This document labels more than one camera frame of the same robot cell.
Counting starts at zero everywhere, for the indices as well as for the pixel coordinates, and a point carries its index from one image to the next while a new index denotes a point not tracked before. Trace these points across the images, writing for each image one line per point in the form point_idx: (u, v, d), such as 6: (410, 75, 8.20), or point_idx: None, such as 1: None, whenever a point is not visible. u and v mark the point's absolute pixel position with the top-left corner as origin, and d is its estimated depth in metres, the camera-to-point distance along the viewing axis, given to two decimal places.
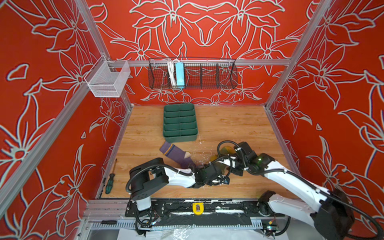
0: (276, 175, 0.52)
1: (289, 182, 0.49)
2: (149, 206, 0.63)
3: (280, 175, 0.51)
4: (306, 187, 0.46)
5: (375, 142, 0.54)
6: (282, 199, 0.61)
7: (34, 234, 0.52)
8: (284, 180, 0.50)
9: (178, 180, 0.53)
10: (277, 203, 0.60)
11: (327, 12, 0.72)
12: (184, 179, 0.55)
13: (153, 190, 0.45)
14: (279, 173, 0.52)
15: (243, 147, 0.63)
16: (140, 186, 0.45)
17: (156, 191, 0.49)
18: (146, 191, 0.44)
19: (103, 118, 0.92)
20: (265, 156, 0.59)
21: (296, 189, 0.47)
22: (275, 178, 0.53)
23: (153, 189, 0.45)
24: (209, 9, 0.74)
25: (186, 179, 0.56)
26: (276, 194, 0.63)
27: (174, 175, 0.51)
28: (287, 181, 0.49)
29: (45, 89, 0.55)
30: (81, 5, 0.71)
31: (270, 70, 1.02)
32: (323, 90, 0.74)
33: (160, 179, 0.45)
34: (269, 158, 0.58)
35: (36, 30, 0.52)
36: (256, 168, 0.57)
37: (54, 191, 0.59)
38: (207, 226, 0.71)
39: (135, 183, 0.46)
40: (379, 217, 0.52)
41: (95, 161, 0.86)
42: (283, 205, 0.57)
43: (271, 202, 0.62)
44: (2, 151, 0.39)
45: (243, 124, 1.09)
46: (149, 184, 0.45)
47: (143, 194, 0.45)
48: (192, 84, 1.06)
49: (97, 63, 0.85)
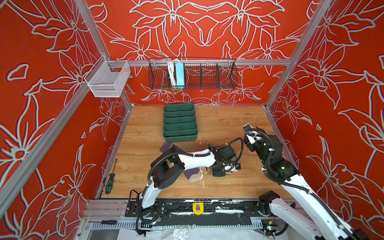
0: (295, 191, 0.48)
1: (309, 204, 0.45)
2: (152, 204, 0.64)
3: (301, 193, 0.47)
4: (327, 217, 0.42)
5: (375, 142, 0.54)
6: (285, 206, 0.60)
7: (34, 234, 0.52)
8: (303, 200, 0.46)
9: (195, 164, 0.56)
10: (279, 209, 0.59)
11: (327, 12, 0.72)
12: (202, 161, 0.58)
13: (174, 177, 0.50)
14: (301, 191, 0.47)
15: (276, 149, 0.51)
16: (161, 176, 0.49)
17: (176, 178, 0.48)
18: (167, 180, 0.49)
19: (103, 118, 0.92)
20: (289, 165, 0.53)
21: (314, 212, 0.44)
22: (293, 193, 0.49)
23: (173, 177, 0.49)
24: (209, 9, 0.74)
25: (205, 160, 0.58)
26: (280, 199, 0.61)
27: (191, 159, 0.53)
28: (306, 202, 0.45)
29: (46, 89, 0.55)
30: (81, 5, 0.71)
31: (270, 70, 1.02)
32: (323, 90, 0.74)
33: (178, 167, 0.48)
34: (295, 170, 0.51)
35: (36, 30, 0.52)
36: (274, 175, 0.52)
37: (54, 191, 0.59)
38: (207, 226, 0.71)
39: (157, 174, 0.50)
40: (379, 217, 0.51)
41: (95, 161, 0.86)
42: (287, 214, 0.57)
43: (272, 206, 0.62)
44: (2, 151, 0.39)
45: (243, 124, 1.09)
46: (170, 172, 0.48)
47: (166, 184, 0.50)
48: (192, 84, 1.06)
49: (97, 63, 0.85)
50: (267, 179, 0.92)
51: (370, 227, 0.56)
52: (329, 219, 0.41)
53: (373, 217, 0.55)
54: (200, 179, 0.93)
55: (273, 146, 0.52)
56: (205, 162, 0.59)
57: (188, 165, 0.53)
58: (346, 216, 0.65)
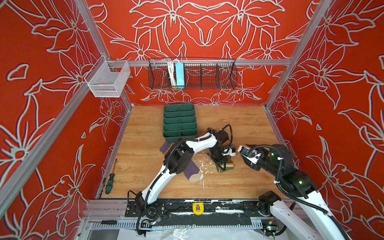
0: (310, 210, 0.44)
1: (325, 226, 0.42)
2: (154, 200, 0.66)
3: (317, 213, 0.43)
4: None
5: (375, 142, 0.54)
6: (287, 212, 0.59)
7: (34, 234, 0.52)
8: (317, 219, 0.43)
9: (201, 147, 0.65)
10: (280, 213, 0.59)
11: (327, 12, 0.72)
12: (206, 144, 0.67)
13: (186, 161, 0.58)
14: (318, 211, 0.43)
15: (286, 158, 0.48)
16: (177, 162, 0.59)
17: (187, 162, 0.59)
18: (182, 165, 0.58)
19: (103, 118, 0.92)
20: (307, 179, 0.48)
21: (328, 234, 0.41)
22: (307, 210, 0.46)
23: (185, 161, 0.58)
24: (209, 9, 0.74)
25: (209, 142, 0.68)
26: (282, 202, 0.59)
27: (196, 144, 0.62)
28: (320, 222, 0.43)
29: (45, 89, 0.55)
30: (81, 5, 0.71)
31: (270, 70, 1.02)
32: (323, 90, 0.74)
33: (188, 152, 0.57)
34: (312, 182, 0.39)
35: (36, 30, 0.52)
36: (289, 187, 0.47)
37: (54, 191, 0.59)
38: (207, 226, 0.71)
39: (171, 161, 0.60)
40: (379, 217, 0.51)
41: (95, 161, 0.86)
42: (288, 219, 0.57)
43: (274, 209, 0.62)
44: (2, 151, 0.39)
45: (243, 124, 1.09)
46: (185, 157, 0.57)
47: (180, 168, 0.59)
48: (192, 84, 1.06)
49: (97, 63, 0.85)
50: (267, 179, 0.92)
51: (370, 227, 0.56)
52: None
53: (373, 217, 0.55)
54: (200, 179, 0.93)
55: (282, 154, 0.49)
56: (209, 143, 0.68)
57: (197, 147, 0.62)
58: (346, 216, 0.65)
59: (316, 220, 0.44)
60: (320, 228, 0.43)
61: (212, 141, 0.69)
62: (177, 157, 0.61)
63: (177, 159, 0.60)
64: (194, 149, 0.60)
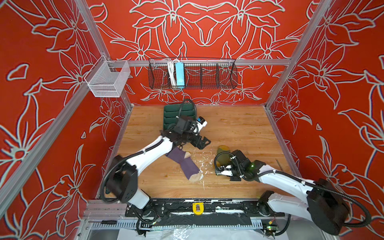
0: (270, 178, 0.55)
1: (281, 181, 0.51)
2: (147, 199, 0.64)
3: (272, 176, 0.54)
4: (294, 182, 0.48)
5: (375, 142, 0.54)
6: (280, 197, 0.60)
7: (34, 234, 0.52)
8: (276, 181, 0.53)
9: (151, 157, 0.51)
10: (276, 202, 0.60)
11: (327, 12, 0.72)
12: (157, 152, 0.53)
13: (133, 184, 0.45)
14: (270, 174, 0.55)
15: (237, 155, 0.67)
16: (120, 188, 0.43)
17: (135, 184, 0.45)
18: (128, 190, 0.44)
19: (103, 118, 0.92)
20: (257, 163, 0.63)
21: (288, 186, 0.49)
22: (267, 180, 0.56)
23: (131, 184, 0.44)
24: (209, 9, 0.74)
25: (160, 149, 0.54)
26: (275, 193, 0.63)
27: (142, 157, 0.48)
28: (279, 181, 0.52)
29: (46, 89, 0.55)
30: (81, 5, 0.71)
31: (270, 70, 1.02)
32: (323, 90, 0.74)
33: (129, 173, 0.42)
34: (261, 165, 0.61)
35: (36, 30, 0.52)
36: (250, 175, 0.61)
37: (54, 191, 0.59)
38: (207, 226, 0.71)
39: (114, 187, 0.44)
40: (379, 217, 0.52)
41: (95, 161, 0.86)
42: (282, 203, 0.57)
43: (270, 202, 0.62)
44: (1, 151, 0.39)
45: (243, 124, 1.09)
46: (127, 178, 0.42)
47: (128, 194, 0.45)
48: (192, 84, 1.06)
49: (97, 63, 0.85)
50: None
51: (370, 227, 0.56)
52: (296, 183, 0.48)
53: (373, 217, 0.55)
54: (200, 179, 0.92)
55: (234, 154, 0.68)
56: (159, 151, 0.54)
57: (146, 159, 0.48)
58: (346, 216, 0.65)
59: (278, 183, 0.52)
60: (284, 187, 0.51)
61: (167, 146, 0.56)
62: (120, 181, 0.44)
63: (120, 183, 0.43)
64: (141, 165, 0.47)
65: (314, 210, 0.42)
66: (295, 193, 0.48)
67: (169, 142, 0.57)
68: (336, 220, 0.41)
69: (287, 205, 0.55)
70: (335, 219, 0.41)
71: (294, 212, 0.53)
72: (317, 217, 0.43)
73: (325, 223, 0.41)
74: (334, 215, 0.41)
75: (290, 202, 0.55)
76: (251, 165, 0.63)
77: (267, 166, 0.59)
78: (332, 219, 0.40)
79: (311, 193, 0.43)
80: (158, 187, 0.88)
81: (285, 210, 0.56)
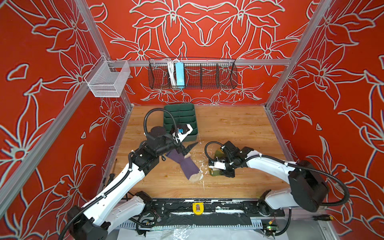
0: (256, 161, 0.56)
1: (266, 164, 0.53)
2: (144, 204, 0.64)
3: (259, 160, 0.56)
4: (278, 164, 0.50)
5: (375, 142, 0.54)
6: (274, 192, 0.61)
7: (34, 234, 0.52)
8: (262, 165, 0.54)
9: (119, 195, 0.44)
10: (272, 199, 0.60)
11: (327, 12, 0.72)
12: (124, 188, 0.45)
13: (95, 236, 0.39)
14: (256, 158, 0.57)
15: (227, 145, 0.70)
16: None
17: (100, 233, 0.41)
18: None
19: (103, 118, 0.92)
20: (245, 149, 0.64)
21: (273, 168, 0.51)
22: (254, 164, 0.58)
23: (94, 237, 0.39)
24: (209, 9, 0.74)
25: (128, 183, 0.46)
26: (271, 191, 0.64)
27: (103, 202, 0.41)
28: (265, 164, 0.53)
29: (46, 89, 0.55)
30: (81, 5, 0.71)
31: (270, 70, 1.02)
32: (323, 90, 0.74)
33: (86, 228, 0.37)
34: (249, 150, 0.63)
35: (36, 30, 0.52)
36: (238, 160, 0.63)
37: (54, 191, 0.59)
38: (207, 226, 0.71)
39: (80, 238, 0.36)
40: (379, 217, 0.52)
41: (95, 161, 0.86)
42: (276, 197, 0.57)
43: (268, 200, 0.62)
44: (2, 151, 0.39)
45: (243, 124, 1.09)
46: (83, 233, 0.36)
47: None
48: (192, 84, 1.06)
49: (97, 63, 0.85)
50: (267, 179, 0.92)
51: (370, 227, 0.56)
52: (280, 165, 0.50)
53: (373, 217, 0.55)
54: (200, 179, 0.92)
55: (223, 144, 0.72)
56: (128, 185, 0.47)
57: (111, 202, 0.42)
58: (346, 216, 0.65)
59: (264, 167, 0.54)
60: (269, 170, 0.53)
61: (137, 176, 0.48)
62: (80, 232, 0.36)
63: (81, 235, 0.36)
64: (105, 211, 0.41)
65: (295, 189, 0.44)
66: (278, 175, 0.50)
67: (138, 171, 0.48)
68: (316, 198, 0.43)
69: (281, 198, 0.55)
70: (314, 197, 0.43)
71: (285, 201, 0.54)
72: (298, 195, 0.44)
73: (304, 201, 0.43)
74: (313, 194, 0.43)
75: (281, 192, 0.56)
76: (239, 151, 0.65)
77: (255, 151, 0.61)
78: (311, 197, 0.42)
79: (292, 173, 0.45)
80: (159, 187, 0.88)
81: (282, 205, 0.57)
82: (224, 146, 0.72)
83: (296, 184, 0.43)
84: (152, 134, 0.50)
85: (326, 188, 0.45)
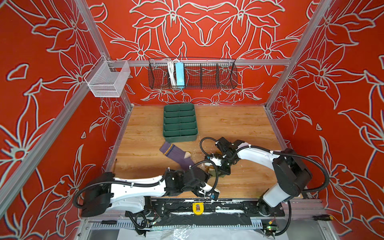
0: (246, 152, 0.59)
1: (255, 154, 0.55)
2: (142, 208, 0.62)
3: (247, 151, 0.59)
4: (265, 152, 0.53)
5: (375, 142, 0.54)
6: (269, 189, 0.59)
7: (34, 234, 0.52)
8: (251, 154, 0.57)
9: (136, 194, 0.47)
10: (268, 196, 0.61)
11: (327, 12, 0.72)
12: (146, 191, 0.48)
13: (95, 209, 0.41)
14: (246, 149, 0.60)
15: (221, 141, 0.74)
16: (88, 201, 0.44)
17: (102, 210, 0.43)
18: (89, 208, 0.41)
19: (103, 118, 0.92)
20: (237, 141, 0.67)
21: (260, 157, 0.54)
22: (245, 155, 0.61)
23: (96, 207, 0.40)
24: (209, 9, 0.74)
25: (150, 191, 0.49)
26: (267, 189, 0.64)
27: (126, 190, 0.45)
28: (253, 154, 0.56)
29: (46, 89, 0.55)
30: (81, 5, 0.71)
31: (270, 70, 1.02)
32: (323, 90, 0.74)
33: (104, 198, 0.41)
34: (240, 142, 0.66)
35: (36, 30, 0.52)
36: (230, 153, 0.66)
37: (54, 191, 0.59)
38: (207, 226, 0.71)
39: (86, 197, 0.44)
40: (380, 217, 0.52)
41: (95, 161, 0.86)
42: (271, 193, 0.59)
43: (266, 198, 0.63)
44: (1, 151, 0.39)
45: (243, 124, 1.09)
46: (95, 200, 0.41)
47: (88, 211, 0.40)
48: (192, 84, 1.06)
49: (97, 63, 0.85)
50: (267, 179, 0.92)
51: (370, 227, 0.56)
52: (266, 152, 0.53)
53: (373, 217, 0.55)
54: None
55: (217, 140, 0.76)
56: (148, 192, 0.49)
57: (131, 193, 0.46)
58: (346, 216, 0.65)
59: (252, 156, 0.57)
60: (257, 160, 0.56)
61: (159, 191, 0.51)
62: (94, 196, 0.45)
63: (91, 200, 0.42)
64: (123, 195, 0.44)
65: (279, 175, 0.47)
66: (265, 163, 0.53)
67: (163, 189, 0.51)
68: (299, 184, 0.45)
69: (274, 192, 0.56)
70: (297, 183, 0.45)
71: (277, 193, 0.55)
72: (281, 181, 0.47)
73: (288, 187, 0.46)
74: (296, 179, 0.45)
75: (274, 185, 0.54)
76: (231, 144, 0.67)
77: (245, 142, 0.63)
78: (293, 182, 0.45)
79: (276, 159, 0.48)
80: None
81: (278, 200, 0.57)
82: (217, 141, 0.76)
83: (279, 170, 0.45)
84: (195, 173, 0.54)
85: (308, 174, 0.47)
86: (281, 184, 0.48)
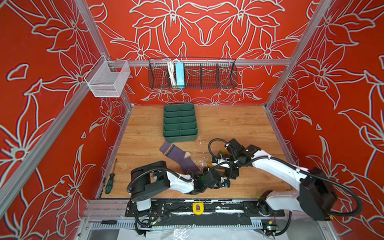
0: (263, 162, 0.54)
1: (274, 167, 0.51)
2: (149, 207, 0.63)
3: (266, 162, 0.53)
4: (288, 169, 0.48)
5: (375, 142, 0.54)
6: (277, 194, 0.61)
7: (34, 234, 0.52)
8: (269, 166, 0.53)
9: (176, 186, 0.53)
10: (273, 199, 0.60)
11: (327, 12, 0.72)
12: (183, 185, 0.55)
13: (153, 193, 0.45)
14: (264, 160, 0.54)
15: (231, 143, 0.67)
16: (141, 188, 0.45)
17: (157, 194, 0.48)
18: (147, 193, 0.44)
19: (103, 118, 0.92)
20: (252, 147, 0.62)
21: (281, 173, 0.49)
22: (261, 165, 0.55)
23: (154, 192, 0.45)
24: (209, 9, 0.74)
25: (185, 184, 0.55)
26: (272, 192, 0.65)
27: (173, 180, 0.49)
28: (272, 167, 0.51)
29: (45, 88, 0.55)
30: (81, 5, 0.71)
31: (270, 70, 1.02)
32: (323, 90, 0.74)
33: (163, 183, 0.45)
34: (256, 149, 0.60)
35: (36, 30, 0.52)
36: (243, 159, 0.60)
37: (54, 191, 0.59)
38: (207, 226, 0.71)
39: (135, 184, 0.45)
40: (379, 217, 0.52)
41: (95, 161, 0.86)
42: (277, 198, 0.58)
43: (268, 200, 0.62)
44: (1, 151, 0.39)
45: (243, 124, 1.09)
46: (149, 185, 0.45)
47: (143, 197, 0.45)
48: (192, 84, 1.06)
49: (97, 63, 0.85)
50: (267, 179, 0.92)
51: (370, 227, 0.56)
52: (290, 170, 0.47)
53: (373, 217, 0.55)
54: None
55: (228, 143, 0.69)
56: (183, 187, 0.57)
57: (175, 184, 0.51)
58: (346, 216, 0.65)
59: (271, 169, 0.52)
60: (276, 174, 0.51)
61: (189, 187, 0.58)
62: (145, 183, 0.46)
63: (144, 185, 0.45)
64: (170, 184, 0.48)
65: (304, 196, 0.42)
66: (286, 179, 0.48)
67: (190, 183, 0.59)
68: (324, 208, 0.41)
69: (285, 201, 0.54)
70: (323, 206, 0.41)
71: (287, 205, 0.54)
72: (306, 202, 0.43)
73: (312, 209, 0.42)
74: (322, 203, 0.41)
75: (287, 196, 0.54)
76: (245, 149, 0.62)
77: (262, 151, 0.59)
78: (320, 206, 0.41)
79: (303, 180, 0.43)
80: None
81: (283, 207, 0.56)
82: (229, 144, 0.69)
83: (306, 191, 0.41)
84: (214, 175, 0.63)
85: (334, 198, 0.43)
86: (304, 205, 0.44)
